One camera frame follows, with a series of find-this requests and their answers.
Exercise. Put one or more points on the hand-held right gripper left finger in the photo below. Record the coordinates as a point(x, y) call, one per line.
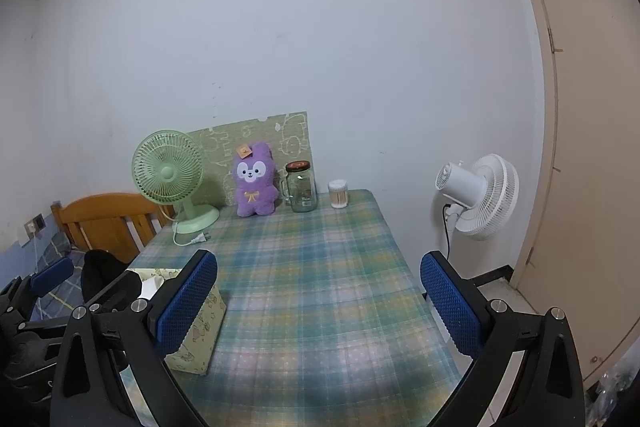
point(187, 302)

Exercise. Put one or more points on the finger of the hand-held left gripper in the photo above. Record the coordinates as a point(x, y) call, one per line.
point(50, 274)
point(112, 291)

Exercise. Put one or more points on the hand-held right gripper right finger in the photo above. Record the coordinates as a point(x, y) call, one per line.
point(450, 307)

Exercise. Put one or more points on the yellow cartoon print box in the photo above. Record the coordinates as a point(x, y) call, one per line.
point(200, 332)

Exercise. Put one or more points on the blue plaid bedding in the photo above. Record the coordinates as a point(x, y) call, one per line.
point(55, 252)

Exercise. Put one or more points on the black jacket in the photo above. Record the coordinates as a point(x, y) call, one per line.
point(100, 264)

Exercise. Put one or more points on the wooden chair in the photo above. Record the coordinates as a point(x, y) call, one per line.
point(100, 217)

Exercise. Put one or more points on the white standing fan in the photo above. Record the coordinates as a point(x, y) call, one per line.
point(480, 197)

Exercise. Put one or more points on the plaid tablecloth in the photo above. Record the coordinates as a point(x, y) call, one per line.
point(310, 282)

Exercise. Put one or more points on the green desk fan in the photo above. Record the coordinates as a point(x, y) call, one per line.
point(167, 174)

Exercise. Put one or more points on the purple plush toy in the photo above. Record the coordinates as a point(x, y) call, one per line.
point(255, 187)

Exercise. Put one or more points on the cotton swab container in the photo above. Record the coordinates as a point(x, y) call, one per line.
point(339, 194)

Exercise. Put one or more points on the glass jar mug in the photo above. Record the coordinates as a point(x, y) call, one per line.
point(302, 189)

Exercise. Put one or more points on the green patterned board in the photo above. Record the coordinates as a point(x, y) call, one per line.
point(290, 132)

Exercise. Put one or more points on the beige door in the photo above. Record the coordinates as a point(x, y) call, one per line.
point(590, 132)

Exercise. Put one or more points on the wall socket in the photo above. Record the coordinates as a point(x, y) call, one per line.
point(34, 227)

